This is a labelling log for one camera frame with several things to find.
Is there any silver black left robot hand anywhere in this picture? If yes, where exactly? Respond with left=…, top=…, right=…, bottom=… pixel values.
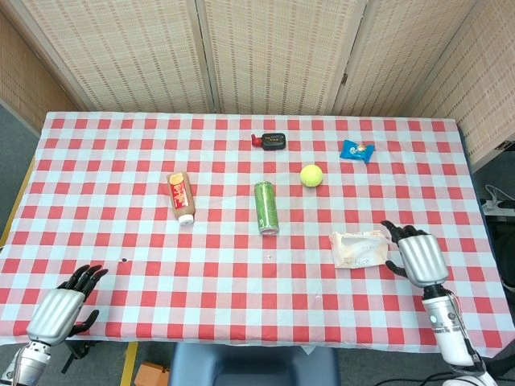
left=26, top=264, right=109, bottom=348

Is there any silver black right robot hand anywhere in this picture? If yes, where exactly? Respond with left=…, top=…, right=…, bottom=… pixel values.
left=380, top=220, right=450, bottom=288

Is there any yellow white tissue pack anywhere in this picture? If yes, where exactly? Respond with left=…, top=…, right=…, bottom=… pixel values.
left=329, top=229, right=392, bottom=269

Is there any red white checkered tablecloth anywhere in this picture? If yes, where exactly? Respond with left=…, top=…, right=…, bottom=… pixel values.
left=0, top=111, right=509, bottom=354

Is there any black clamp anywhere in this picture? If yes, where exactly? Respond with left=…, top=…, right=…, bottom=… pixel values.
left=60, top=340, right=104, bottom=373

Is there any white power strip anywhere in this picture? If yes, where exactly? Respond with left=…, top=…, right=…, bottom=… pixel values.
left=479, top=183, right=515, bottom=215

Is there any orange box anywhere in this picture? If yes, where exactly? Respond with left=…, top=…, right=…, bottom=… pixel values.
left=134, top=361, right=172, bottom=386

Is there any blue snack packet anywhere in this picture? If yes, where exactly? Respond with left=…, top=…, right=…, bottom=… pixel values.
left=339, top=139, right=376, bottom=164

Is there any yellow-green tennis ball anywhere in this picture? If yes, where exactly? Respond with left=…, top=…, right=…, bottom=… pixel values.
left=299, top=164, right=324, bottom=188

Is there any green drink can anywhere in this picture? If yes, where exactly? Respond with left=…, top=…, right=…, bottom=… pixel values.
left=253, top=181, right=281, bottom=236

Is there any brown sauce bottle red label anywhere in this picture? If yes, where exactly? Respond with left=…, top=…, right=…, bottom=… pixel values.
left=167, top=170, right=197, bottom=226

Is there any black bottle red cap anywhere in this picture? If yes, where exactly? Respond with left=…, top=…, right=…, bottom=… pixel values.
left=250, top=133, right=287, bottom=151

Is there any woven bamboo folding screen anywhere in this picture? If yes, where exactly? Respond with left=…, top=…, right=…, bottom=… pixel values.
left=0, top=0, right=515, bottom=168

